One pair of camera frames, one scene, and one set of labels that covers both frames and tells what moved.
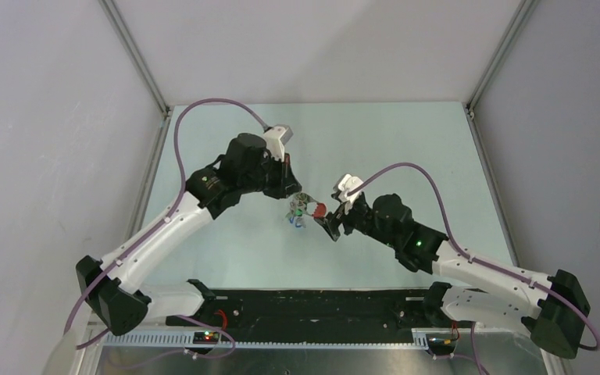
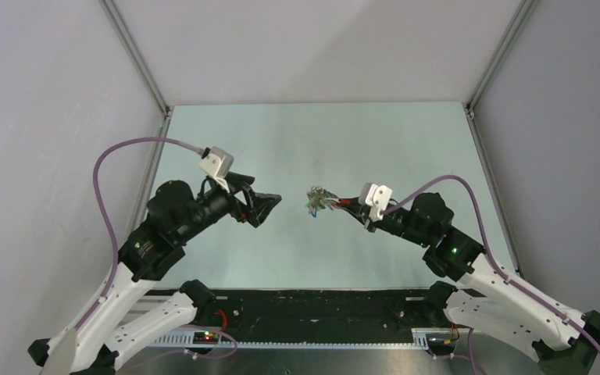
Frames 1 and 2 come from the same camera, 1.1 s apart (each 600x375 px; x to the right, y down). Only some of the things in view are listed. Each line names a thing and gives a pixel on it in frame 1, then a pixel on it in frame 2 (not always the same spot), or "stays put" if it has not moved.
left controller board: (205, 337) stays put
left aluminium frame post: (137, 58) stays put
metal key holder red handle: (301, 201) to (318, 198)
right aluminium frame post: (523, 12) stays put
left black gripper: (287, 184) to (260, 206)
